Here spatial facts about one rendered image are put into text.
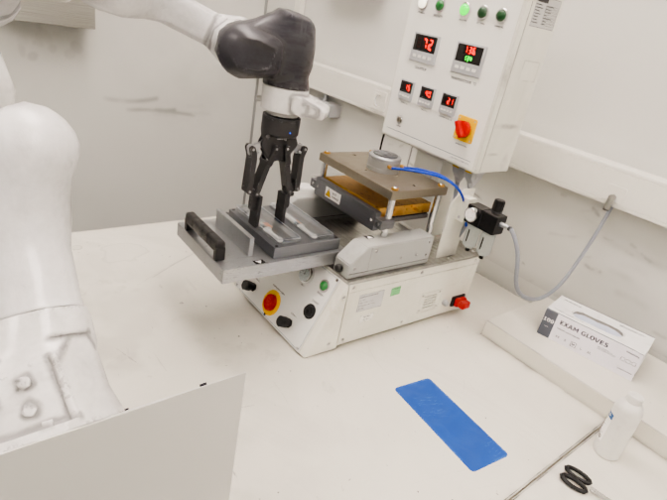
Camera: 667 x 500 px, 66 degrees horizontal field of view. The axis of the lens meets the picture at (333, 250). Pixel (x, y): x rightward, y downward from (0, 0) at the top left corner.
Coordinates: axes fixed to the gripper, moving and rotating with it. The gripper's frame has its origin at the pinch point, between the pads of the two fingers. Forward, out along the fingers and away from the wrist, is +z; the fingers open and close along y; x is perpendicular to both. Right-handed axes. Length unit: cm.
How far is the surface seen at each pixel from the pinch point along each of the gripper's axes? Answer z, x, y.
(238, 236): 3.7, 3.1, 8.1
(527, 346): 23, 39, -52
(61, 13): -21, -129, 12
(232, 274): 7.2, 11.2, 13.1
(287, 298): 20.7, 4.0, -5.9
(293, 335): 25.6, 11.5, -3.6
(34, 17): -18, -128, 20
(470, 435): 28, 50, -21
